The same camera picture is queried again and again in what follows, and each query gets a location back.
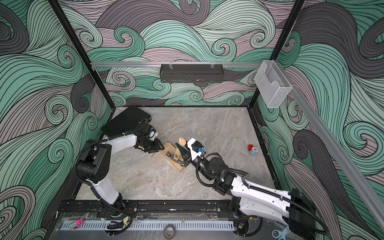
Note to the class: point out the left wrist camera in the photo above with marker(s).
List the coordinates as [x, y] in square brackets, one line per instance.
[153, 133]

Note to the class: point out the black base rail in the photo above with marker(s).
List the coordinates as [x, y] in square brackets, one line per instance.
[146, 208]

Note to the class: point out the aluminium wall rail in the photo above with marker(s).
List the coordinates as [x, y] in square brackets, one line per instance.
[137, 64]

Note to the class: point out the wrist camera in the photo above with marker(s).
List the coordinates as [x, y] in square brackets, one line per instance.
[153, 133]
[196, 149]

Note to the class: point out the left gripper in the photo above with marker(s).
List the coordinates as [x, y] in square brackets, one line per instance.
[156, 147]

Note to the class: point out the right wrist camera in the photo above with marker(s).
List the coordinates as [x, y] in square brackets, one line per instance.
[196, 149]

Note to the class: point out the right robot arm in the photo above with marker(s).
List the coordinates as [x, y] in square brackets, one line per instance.
[291, 209]

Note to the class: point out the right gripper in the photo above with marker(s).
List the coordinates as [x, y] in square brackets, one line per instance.
[187, 155]

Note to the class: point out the wooden board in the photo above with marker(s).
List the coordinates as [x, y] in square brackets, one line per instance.
[178, 167]

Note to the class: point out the wooden handle claw hammer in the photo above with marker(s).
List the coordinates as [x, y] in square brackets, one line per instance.
[174, 153]

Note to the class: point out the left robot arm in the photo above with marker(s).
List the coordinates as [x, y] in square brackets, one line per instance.
[92, 164]

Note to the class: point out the clear plastic wall bin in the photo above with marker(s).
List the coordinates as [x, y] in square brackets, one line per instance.
[273, 83]

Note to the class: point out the blue scissors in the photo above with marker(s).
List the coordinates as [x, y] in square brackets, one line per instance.
[281, 235]

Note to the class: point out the black case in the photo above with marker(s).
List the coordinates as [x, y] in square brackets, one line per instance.
[128, 120]

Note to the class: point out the white slotted cable duct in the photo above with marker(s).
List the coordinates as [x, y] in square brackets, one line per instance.
[155, 225]

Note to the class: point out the tape roll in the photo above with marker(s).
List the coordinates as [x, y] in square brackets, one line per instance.
[169, 232]

